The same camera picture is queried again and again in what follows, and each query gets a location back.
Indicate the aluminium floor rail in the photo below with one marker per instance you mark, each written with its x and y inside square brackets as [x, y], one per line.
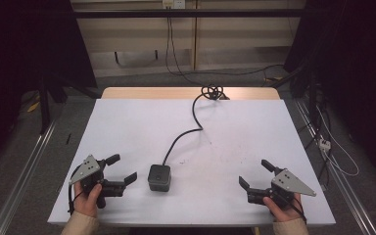
[349, 196]
[23, 182]

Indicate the person's left hand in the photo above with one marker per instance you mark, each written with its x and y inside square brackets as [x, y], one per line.
[86, 204]

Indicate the black cube power adapter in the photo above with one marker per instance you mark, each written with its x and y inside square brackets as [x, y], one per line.
[159, 178]

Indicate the white table board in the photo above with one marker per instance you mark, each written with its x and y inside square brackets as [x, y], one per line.
[241, 137]

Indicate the black metal stand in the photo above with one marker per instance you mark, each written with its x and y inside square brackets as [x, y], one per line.
[311, 94]
[44, 101]

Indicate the black pen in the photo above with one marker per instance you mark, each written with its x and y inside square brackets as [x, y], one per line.
[68, 138]

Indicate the white wall socket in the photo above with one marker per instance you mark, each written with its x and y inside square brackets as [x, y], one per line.
[173, 3]

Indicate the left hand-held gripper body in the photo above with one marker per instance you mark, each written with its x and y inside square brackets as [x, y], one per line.
[88, 169]

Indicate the yellow floor tape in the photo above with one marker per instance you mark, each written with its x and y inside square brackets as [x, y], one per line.
[33, 106]

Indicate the person's right hand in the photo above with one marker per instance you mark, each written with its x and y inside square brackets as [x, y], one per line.
[285, 215]

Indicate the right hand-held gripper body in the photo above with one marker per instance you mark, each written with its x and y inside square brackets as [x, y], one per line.
[290, 183]

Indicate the black curtain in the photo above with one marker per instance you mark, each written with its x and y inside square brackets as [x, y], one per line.
[355, 49]
[29, 42]

